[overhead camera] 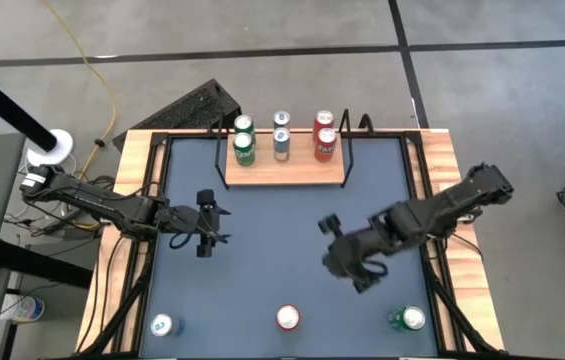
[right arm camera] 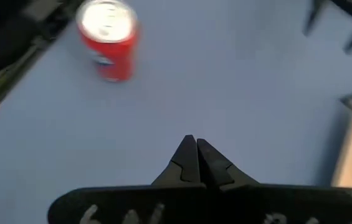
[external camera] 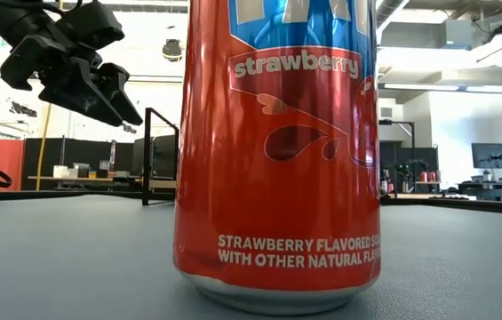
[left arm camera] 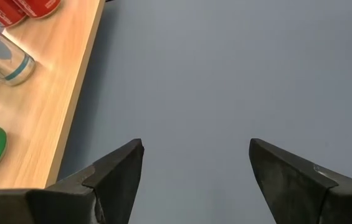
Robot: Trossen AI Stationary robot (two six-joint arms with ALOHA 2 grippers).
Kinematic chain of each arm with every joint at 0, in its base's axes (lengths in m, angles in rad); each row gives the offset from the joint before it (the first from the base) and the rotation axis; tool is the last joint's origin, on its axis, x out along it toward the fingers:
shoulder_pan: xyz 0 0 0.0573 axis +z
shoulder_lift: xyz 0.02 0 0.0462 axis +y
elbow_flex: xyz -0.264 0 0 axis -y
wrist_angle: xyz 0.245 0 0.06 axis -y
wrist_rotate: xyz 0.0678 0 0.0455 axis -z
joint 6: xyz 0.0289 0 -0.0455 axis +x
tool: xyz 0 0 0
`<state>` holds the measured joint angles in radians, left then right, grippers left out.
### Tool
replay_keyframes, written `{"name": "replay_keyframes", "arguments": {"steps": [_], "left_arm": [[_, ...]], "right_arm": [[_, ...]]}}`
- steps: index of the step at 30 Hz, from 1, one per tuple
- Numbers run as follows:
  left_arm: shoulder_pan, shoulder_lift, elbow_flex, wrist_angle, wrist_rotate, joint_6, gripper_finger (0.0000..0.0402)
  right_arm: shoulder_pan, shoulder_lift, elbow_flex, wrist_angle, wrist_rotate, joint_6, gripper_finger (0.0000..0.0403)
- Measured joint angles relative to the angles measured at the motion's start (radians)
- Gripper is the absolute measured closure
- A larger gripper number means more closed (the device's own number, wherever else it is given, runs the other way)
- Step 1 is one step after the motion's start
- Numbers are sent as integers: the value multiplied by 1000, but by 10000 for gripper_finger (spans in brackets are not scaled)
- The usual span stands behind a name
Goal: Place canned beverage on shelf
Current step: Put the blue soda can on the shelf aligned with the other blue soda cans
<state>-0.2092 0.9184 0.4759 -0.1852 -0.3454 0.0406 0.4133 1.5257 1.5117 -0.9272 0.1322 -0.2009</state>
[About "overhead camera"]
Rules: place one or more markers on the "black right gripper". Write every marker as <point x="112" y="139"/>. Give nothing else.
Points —
<point x="362" y="255"/>

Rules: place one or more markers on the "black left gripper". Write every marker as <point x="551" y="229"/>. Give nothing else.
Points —
<point x="204" y="220"/>

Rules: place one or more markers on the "green Sprite can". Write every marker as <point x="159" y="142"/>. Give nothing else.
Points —
<point x="407" y="318"/>
<point x="243" y="122"/>
<point x="244" y="150"/>

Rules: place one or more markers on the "blue silver Red Bull can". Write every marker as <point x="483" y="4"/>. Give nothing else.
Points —
<point x="164" y="325"/>
<point x="281" y="145"/>
<point x="282" y="119"/>

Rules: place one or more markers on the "red Fanta strawberry can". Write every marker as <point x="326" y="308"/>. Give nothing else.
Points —
<point x="288" y="317"/>
<point x="325" y="145"/>
<point x="323" y="120"/>

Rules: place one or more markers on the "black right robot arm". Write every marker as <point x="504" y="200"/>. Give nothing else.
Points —
<point x="442" y="205"/>

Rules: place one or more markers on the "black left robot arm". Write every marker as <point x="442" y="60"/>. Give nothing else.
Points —
<point x="102" y="205"/>

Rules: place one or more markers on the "grey-blue table mat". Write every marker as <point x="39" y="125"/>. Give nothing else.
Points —
<point x="262" y="280"/>

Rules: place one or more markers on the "black perforated box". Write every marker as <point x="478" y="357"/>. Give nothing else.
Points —
<point x="187" y="107"/>

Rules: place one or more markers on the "black curved loop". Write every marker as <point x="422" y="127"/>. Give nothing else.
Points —
<point x="366" y="120"/>

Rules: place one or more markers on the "white plastic bottle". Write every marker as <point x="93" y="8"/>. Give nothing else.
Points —
<point x="22" y="308"/>

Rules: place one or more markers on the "black pole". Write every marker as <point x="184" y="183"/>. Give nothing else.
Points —
<point x="2" y="102"/>

